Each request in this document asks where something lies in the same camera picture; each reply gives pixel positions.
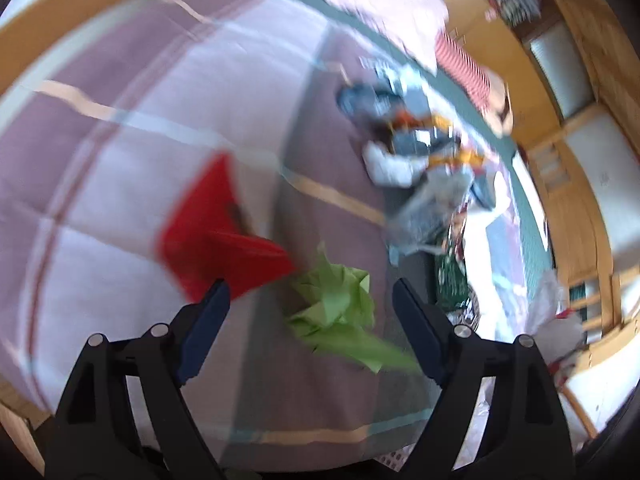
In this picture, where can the yellow chip bag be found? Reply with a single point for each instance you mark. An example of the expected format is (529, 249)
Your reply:
(433, 136)

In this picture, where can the white tissue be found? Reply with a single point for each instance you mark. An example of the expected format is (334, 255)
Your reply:
(390, 170)

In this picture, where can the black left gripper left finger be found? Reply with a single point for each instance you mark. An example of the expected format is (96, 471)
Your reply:
(122, 414)

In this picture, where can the striped plush doll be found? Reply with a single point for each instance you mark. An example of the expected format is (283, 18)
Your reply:
(486, 90)

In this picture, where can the green paper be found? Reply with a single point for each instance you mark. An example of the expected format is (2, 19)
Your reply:
(340, 318)

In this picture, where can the dark green snack wrapper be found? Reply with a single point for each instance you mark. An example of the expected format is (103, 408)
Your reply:
(453, 291)

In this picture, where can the red wrapper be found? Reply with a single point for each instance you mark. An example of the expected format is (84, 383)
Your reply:
(206, 240)

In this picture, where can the wooden bunk bed frame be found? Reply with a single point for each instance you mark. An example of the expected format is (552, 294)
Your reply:
(533, 207)

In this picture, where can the striped pink grey bedsheet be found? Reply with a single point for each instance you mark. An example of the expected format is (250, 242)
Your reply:
(110, 137)

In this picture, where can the grey plastic bag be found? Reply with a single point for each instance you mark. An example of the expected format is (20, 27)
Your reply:
(367, 102)

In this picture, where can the white plastic trash bag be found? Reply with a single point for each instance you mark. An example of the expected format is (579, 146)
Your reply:
(556, 328)

